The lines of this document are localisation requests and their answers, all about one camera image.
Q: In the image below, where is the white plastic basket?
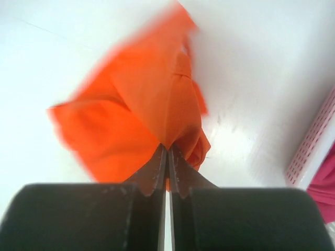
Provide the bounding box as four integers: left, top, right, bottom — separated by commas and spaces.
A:
284, 87, 335, 251

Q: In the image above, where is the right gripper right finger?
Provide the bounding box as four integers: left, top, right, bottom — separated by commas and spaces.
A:
169, 146, 329, 250

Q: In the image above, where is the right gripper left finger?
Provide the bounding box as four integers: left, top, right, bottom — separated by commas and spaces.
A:
1, 146, 167, 250

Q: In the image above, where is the orange t shirt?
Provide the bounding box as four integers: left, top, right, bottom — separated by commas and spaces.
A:
49, 4, 210, 182

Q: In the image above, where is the pink t shirt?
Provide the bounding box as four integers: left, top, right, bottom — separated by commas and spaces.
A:
307, 144, 334, 224

